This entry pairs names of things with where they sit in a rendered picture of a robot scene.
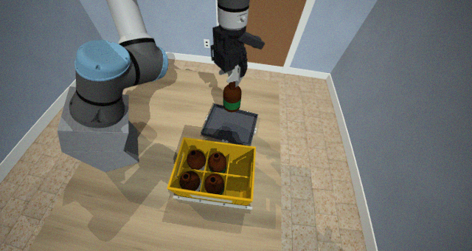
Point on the yellow divided crate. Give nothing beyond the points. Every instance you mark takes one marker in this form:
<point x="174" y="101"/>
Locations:
<point x="240" y="160"/>

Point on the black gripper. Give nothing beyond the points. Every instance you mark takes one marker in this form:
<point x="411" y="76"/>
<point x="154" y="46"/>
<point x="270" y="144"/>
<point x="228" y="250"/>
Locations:
<point x="233" y="59"/>

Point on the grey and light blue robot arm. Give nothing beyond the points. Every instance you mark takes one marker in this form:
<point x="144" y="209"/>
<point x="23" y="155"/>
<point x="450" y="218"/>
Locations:
<point x="104" y="69"/>

